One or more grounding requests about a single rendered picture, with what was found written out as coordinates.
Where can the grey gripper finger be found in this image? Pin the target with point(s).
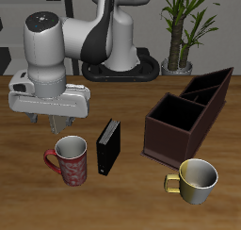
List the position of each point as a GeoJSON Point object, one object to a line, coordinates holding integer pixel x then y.
{"type": "Point", "coordinates": [32, 117]}
{"type": "Point", "coordinates": [69, 120]}

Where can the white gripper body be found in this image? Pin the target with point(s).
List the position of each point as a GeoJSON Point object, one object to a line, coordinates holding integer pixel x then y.
{"type": "Point", "coordinates": [50, 103]}

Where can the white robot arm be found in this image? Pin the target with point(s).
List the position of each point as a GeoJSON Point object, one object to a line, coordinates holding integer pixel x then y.
{"type": "Point", "coordinates": [47, 51]}

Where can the red patterned mug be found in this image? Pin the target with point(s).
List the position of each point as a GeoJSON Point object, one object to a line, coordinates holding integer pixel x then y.
{"type": "Point", "coordinates": [71, 161]}

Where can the dark brown desk caddy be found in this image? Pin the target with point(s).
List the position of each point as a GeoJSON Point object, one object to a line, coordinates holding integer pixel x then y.
{"type": "Point", "coordinates": [188, 117]}

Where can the yellow and white mug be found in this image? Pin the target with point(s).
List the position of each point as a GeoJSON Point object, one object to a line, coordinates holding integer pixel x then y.
{"type": "Point", "coordinates": [195, 180]}

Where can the black book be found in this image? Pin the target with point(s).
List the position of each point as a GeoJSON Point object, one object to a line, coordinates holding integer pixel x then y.
{"type": "Point", "coordinates": [108, 147]}

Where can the pot plant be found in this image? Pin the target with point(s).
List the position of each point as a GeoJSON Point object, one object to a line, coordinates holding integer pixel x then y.
{"type": "Point", "coordinates": [183, 32]}

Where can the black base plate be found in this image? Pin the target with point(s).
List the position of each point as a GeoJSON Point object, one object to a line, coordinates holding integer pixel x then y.
{"type": "Point", "coordinates": [120, 71]}

